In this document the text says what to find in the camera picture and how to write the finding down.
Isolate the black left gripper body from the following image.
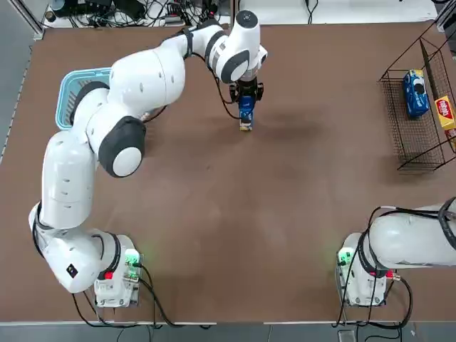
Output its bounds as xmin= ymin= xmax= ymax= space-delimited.
xmin=237 ymin=78 xmax=258 ymax=98

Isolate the yellow nabati wafer box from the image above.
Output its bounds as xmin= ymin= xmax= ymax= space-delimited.
xmin=433 ymin=95 xmax=456 ymax=130

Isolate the aluminium frame post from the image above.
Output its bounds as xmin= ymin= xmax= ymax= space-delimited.
xmin=10 ymin=0 xmax=46 ymax=41
xmin=435 ymin=0 xmax=456 ymax=33
xmin=229 ymin=0 xmax=240 ymax=32

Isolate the blue oreo cookie box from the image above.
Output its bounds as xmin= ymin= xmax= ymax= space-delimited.
xmin=237 ymin=94 xmax=256 ymax=133
xmin=402 ymin=69 xmax=429 ymax=120

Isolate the black power adapter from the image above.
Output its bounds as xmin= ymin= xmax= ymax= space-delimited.
xmin=113 ymin=0 xmax=146 ymax=19

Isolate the black wire shelf rack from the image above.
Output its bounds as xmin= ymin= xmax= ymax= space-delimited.
xmin=377 ymin=21 xmax=456 ymax=172

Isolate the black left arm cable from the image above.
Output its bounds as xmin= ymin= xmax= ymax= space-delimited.
xmin=204 ymin=53 xmax=247 ymax=120

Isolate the light blue plastic basket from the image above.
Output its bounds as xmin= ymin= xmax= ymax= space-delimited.
xmin=56 ymin=67 xmax=114 ymax=131

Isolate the black base cable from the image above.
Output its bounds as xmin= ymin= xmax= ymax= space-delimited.
xmin=334 ymin=274 xmax=414 ymax=328
xmin=73 ymin=265 xmax=186 ymax=328

